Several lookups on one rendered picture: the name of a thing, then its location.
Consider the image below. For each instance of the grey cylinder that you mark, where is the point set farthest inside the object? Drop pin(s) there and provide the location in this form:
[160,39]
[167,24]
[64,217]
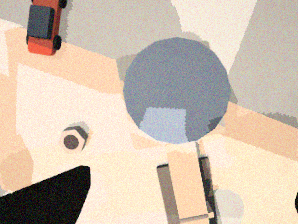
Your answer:
[176,90]

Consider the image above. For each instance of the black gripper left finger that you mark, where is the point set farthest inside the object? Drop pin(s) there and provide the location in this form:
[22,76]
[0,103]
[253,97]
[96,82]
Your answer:
[57,200]

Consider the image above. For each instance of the red toy car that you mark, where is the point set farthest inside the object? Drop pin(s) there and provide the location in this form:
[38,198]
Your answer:
[44,25]

